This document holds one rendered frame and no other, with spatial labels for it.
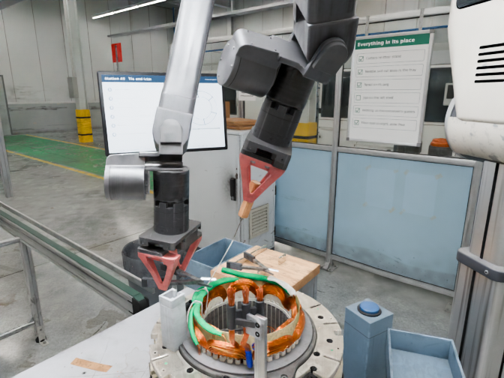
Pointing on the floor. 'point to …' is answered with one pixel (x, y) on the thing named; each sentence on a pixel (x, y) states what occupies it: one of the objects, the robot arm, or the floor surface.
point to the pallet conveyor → (22, 232)
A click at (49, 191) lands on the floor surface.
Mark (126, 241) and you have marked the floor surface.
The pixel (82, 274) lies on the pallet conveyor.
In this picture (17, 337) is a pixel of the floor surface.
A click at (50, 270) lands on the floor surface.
